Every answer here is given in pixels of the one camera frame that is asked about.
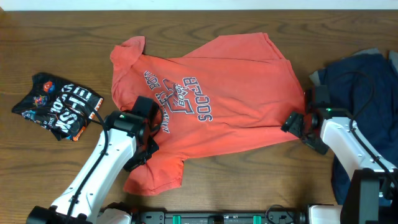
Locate red soccer t-shirt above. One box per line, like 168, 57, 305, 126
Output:
110, 33, 304, 196

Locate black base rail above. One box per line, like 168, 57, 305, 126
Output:
131, 210, 308, 224

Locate black printed folded t-shirt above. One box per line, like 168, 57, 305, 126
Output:
12, 72, 103, 141

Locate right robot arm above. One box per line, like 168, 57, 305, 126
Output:
281, 85, 397, 223

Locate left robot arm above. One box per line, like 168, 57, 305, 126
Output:
26, 96, 163, 224

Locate navy blue t-shirt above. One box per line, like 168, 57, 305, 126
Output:
317, 52, 398, 206

